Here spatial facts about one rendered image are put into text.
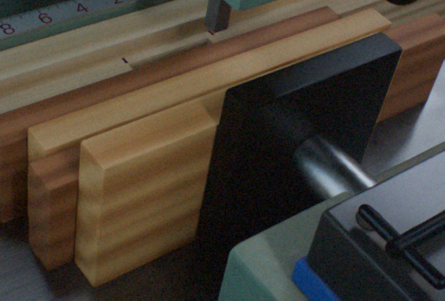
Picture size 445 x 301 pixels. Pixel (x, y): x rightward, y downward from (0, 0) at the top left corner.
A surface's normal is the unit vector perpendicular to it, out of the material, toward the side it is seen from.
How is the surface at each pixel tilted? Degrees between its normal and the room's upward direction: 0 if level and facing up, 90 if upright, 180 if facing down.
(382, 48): 0
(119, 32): 0
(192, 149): 90
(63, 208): 90
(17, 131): 0
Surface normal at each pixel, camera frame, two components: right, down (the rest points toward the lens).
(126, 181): 0.59, 0.61
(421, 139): 0.15, -0.73
